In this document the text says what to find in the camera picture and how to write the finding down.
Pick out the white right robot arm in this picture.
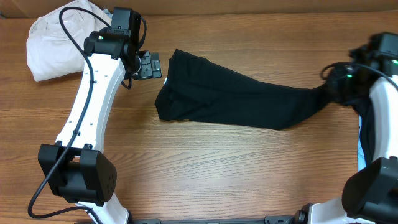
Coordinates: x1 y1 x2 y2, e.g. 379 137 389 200
264 32 397 223

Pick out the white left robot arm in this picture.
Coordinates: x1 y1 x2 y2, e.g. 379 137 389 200
38 7 162 224

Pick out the black t-shirt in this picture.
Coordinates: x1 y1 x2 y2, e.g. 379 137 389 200
155 50 331 130

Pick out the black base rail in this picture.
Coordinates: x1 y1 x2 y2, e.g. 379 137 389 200
133 215 294 224

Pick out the black garment pile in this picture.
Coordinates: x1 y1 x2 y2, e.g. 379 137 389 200
353 99 376 166

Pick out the folded white garment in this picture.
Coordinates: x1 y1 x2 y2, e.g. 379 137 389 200
26 0 111 82

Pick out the light blue cloth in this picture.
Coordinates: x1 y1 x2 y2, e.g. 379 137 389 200
357 117 366 171

